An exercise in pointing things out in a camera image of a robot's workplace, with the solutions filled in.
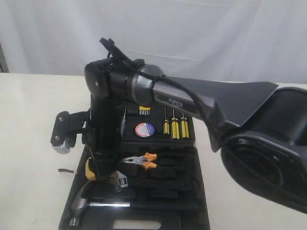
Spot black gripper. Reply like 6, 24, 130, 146
85, 98, 125, 181

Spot black electrical tape roll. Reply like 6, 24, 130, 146
134, 123, 155, 138

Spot yellow tape measure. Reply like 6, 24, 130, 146
58, 158, 99, 181

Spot orange black combination pliers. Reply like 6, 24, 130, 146
120, 152, 190, 172

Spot black plastic tool case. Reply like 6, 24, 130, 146
59, 103, 211, 230

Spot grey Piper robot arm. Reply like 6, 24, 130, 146
84, 57, 307, 213

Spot yellow hex key set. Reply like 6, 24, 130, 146
139, 106, 151, 115

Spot small yellow black screwdriver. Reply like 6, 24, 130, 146
163, 106, 169, 135

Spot middle yellow black screwdriver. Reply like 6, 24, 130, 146
171, 109, 180, 139

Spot steel claw hammer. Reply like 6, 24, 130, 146
69, 181, 198, 227

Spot right yellow black screwdriver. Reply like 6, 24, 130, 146
180, 113, 189, 138

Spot white backdrop cloth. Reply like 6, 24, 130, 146
0, 0, 307, 83

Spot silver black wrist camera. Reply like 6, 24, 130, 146
50, 111, 89, 154

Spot adjustable wrench black handle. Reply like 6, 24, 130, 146
110, 171, 192, 192

